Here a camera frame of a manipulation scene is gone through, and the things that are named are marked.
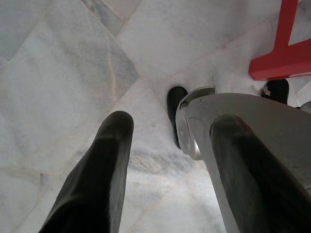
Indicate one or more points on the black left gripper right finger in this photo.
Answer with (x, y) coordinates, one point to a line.
(255, 170)

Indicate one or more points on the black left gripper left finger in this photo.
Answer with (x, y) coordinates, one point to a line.
(97, 182)

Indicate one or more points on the robot black right foot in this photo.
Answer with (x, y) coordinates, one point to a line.
(278, 91)

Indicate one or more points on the robot black foot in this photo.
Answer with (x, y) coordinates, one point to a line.
(173, 102)
(278, 91)

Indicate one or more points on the robot silver right leg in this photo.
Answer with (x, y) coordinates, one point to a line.
(306, 105)

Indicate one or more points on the robot black left foot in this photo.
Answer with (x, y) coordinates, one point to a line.
(173, 102)

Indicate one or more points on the red plastic stool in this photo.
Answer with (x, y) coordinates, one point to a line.
(281, 60)

